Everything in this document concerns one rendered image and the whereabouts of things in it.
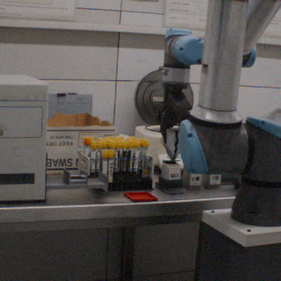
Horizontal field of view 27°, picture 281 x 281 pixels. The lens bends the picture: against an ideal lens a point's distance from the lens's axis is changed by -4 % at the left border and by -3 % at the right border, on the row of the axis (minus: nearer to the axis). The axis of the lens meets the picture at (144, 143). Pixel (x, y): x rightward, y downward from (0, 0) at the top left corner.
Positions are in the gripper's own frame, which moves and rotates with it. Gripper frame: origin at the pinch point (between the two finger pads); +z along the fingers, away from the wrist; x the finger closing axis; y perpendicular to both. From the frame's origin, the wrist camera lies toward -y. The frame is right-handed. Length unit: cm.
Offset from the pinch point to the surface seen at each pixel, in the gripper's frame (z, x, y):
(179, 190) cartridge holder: 9.0, -0.8, -3.3
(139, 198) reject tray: 9.5, 12.8, -7.4
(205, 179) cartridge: 7.7, -11.9, 2.2
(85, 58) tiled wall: -24, 9, 58
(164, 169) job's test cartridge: 4.1, 2.0, 1.3
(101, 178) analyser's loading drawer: 5.4, 21.3, -1.1
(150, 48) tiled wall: -29, -16, 58
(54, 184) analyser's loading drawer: 6.0, 35.1, -4.2
